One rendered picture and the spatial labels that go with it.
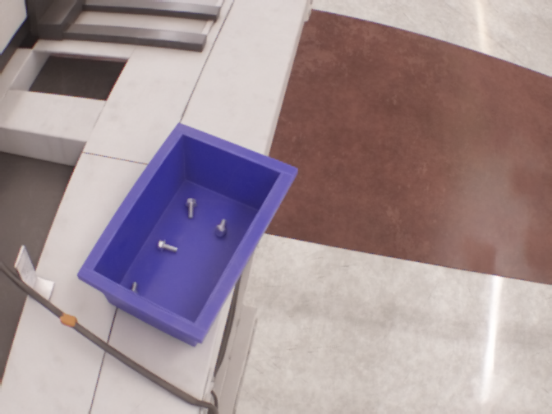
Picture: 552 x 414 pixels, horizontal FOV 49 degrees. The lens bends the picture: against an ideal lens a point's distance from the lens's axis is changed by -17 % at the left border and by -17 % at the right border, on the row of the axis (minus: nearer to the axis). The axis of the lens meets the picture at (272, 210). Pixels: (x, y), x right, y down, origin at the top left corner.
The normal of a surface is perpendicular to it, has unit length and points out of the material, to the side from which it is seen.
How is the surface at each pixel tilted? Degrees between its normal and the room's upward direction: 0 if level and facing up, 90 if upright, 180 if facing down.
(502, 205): 0
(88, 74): 0
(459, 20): 0
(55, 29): 90
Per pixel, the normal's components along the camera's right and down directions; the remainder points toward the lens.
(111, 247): 0.91, 0.33
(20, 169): 0.08, -0.57
